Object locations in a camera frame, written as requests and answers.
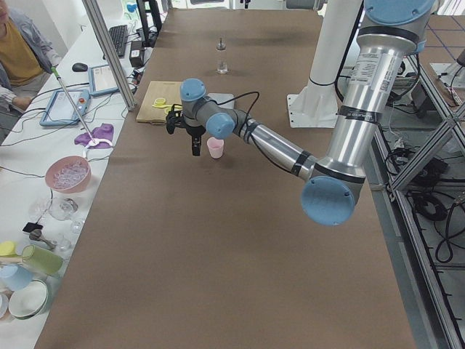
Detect light blue cup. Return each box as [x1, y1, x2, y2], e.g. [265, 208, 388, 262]
[1, 264, 33, 291]

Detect yellow cup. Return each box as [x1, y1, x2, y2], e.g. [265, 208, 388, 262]
[0, 241, 17, 257]

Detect green cup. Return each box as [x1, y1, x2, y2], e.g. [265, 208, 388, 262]
[22, 245, 63, 275]

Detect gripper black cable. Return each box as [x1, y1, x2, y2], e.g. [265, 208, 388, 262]
[170, 91, 261, 121]

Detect white green bowl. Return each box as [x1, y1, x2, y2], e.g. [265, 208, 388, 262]
[8, 280, 49, 320]

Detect purple cloth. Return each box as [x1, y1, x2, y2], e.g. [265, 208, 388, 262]
[74, 123, 114, 149]

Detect glass sauce bottle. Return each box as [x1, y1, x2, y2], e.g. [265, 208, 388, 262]
[216, 37, 228, 74]

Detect yellow plastic knife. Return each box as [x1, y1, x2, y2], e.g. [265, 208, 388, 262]
[152, 103, 174, 109]

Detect pink bowl with ice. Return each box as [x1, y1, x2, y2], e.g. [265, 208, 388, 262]
[45, 156, 92, 193]

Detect grabber stick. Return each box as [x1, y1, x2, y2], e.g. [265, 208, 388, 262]
[51, 67, 113, 149]

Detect aluminium frame post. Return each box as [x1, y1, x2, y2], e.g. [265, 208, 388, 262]
[82, 0, 136, 111]

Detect black keyboard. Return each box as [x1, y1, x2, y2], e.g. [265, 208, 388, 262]
[108, 25, 128, 58]

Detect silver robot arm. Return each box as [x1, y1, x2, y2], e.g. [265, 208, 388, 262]
[166, 1, 440, 225]

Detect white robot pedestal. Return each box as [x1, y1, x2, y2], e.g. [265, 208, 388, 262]
[288, 0, 363, 128]

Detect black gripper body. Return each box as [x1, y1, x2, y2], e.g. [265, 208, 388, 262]
[166, 104, 204, 156]

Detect blue teach pendant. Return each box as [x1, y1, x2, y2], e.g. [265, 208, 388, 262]
[88, 65, 119, 97]
[39, 89, 90, 127]

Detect wooden cutting board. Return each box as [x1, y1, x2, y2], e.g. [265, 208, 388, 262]
[136, 81, 182, 124]

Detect wine glass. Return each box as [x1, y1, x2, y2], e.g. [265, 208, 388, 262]
[28, 198, 78, 222]

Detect person in yellow shirt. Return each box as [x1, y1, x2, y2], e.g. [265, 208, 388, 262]
[1, 1, 62, 112]

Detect silver kitchen scale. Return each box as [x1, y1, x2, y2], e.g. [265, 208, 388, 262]
[208, 92, 235, 109]

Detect black computer mouse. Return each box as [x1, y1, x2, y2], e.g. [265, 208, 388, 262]
[71, 63, 88, 72]

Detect pink plastic cup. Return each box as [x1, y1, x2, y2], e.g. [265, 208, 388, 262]
[207, 137, 225, 159]

